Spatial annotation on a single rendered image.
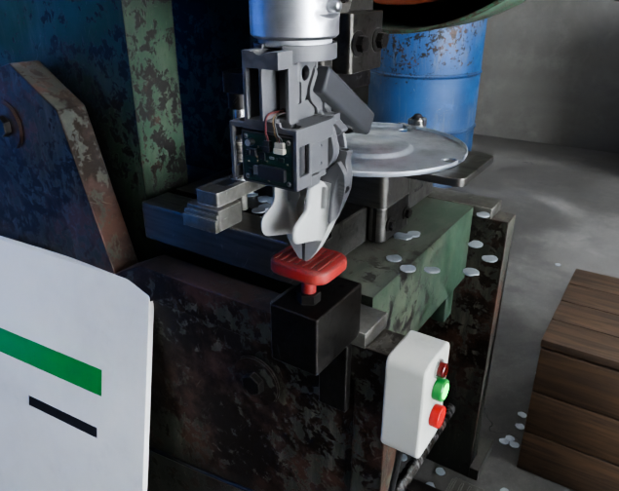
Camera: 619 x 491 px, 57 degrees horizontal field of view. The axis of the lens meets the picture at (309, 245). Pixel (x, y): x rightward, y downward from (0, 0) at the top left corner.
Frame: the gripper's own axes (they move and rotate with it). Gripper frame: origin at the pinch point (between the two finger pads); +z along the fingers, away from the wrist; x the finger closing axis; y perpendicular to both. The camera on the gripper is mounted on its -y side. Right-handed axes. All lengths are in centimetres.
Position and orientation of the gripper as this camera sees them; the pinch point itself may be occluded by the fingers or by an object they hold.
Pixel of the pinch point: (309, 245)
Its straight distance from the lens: 59.0
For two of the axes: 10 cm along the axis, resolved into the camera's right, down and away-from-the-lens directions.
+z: 0.0, 9.1, 4.2
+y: -5.5, 3.5, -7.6
